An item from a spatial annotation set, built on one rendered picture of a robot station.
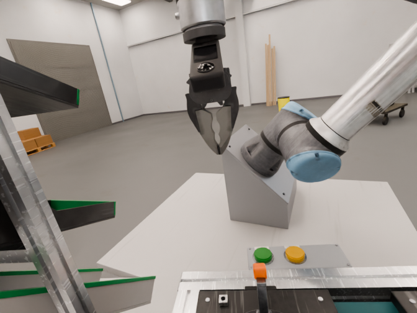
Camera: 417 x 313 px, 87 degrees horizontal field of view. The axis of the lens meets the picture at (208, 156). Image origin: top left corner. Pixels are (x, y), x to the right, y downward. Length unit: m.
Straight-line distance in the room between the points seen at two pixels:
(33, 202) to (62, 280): 0.08
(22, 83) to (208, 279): 0.46
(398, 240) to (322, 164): 0.35
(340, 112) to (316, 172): 0.15
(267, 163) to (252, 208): 0.17
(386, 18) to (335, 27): 1.48
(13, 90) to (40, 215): 0.12
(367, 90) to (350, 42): 9.77
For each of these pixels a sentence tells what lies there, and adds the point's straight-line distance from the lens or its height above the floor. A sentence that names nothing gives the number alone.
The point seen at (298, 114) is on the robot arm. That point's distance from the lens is 0.68.
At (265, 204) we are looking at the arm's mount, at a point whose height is 0.95.
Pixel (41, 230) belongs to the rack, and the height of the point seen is 1.25.
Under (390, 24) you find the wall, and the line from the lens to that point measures 10.53.
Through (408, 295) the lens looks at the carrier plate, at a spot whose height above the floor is 0.97.
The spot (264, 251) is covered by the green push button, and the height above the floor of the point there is 0.97.
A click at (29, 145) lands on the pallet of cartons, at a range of 8.87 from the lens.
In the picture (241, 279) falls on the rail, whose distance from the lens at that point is 0.53.
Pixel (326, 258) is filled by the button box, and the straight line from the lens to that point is 0.58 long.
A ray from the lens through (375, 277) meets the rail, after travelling 0.58.
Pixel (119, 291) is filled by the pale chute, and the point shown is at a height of 1.08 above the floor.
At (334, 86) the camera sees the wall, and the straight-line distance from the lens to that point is 10.32.
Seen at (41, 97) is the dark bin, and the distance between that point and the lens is 0.30.
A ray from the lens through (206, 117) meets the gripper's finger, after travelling 0.39.
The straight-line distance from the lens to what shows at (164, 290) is 0.68.
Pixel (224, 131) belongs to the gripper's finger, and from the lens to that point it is 0.40.
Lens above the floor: 1.35
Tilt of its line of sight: 19 degrees down
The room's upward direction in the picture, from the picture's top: 9 degrees counter-clockwise
